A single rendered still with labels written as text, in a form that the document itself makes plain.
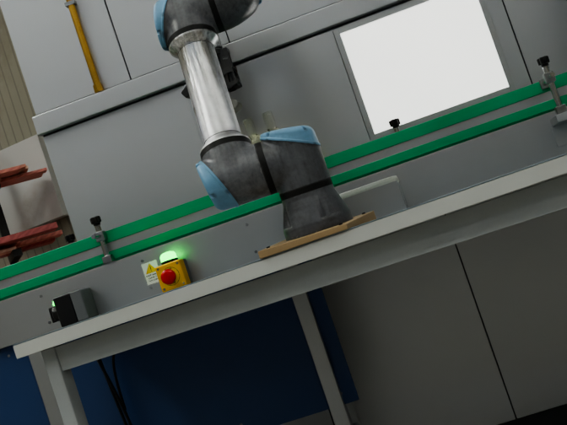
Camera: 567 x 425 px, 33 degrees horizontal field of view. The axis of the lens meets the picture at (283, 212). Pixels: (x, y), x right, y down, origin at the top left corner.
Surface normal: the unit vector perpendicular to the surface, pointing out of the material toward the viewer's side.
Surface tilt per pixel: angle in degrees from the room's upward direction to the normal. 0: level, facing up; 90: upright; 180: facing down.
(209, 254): 90
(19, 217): 90
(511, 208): 90
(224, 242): 90
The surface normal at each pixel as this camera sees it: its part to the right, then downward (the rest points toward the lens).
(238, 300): -0.37, 0.07
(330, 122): -0.14, 0.00
